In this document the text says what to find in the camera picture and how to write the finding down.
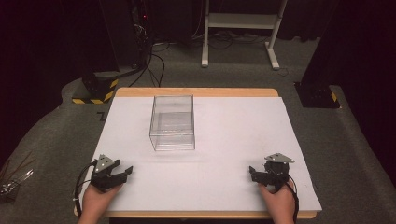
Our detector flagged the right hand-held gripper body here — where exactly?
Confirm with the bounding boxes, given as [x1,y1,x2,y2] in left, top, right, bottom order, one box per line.
[257,152,295,192]

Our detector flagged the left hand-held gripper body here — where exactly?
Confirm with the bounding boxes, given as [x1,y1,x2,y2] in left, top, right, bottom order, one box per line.
[90,154,127,192]

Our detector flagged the person's left hand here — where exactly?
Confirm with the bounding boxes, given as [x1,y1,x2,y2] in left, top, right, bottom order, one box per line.
[81,182,124,219]

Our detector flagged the person's right hand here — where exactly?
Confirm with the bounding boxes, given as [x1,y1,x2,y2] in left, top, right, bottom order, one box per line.
[259,181,297,221]

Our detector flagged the white table mat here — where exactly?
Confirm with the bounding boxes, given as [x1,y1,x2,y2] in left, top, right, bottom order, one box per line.
[81,95,323,213]

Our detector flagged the clear plastic box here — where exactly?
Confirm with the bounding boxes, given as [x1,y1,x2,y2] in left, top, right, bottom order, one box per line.
[148,94,196,152]

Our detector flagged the black base with yellow stripes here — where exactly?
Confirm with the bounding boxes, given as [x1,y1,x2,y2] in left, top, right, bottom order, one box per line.
[71,71,120,105]

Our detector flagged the black stand base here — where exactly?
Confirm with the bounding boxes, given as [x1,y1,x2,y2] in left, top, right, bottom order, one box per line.
[293,80,342,109]

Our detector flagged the black equipment tower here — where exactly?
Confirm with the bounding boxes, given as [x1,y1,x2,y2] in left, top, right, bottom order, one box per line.
[130,0,154,69]

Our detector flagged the white metal stand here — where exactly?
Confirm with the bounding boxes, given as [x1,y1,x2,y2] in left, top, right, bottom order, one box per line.
[201,0,289,71]

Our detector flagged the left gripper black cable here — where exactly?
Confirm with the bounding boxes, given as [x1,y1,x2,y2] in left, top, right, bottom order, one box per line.
[73,160,98,218]

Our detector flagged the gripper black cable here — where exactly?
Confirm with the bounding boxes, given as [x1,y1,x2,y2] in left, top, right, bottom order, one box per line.
[285,175,301,224]
[73,160,98,218]

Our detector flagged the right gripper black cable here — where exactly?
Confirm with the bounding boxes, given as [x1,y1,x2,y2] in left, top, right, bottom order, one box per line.
[285,175,301,224]

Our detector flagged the black floor cables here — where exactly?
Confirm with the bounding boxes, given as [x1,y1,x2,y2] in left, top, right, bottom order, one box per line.
[128,42,171,89]

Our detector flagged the cables under white stand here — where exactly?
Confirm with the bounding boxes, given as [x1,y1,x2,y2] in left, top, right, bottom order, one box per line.
[191,28,269,50]

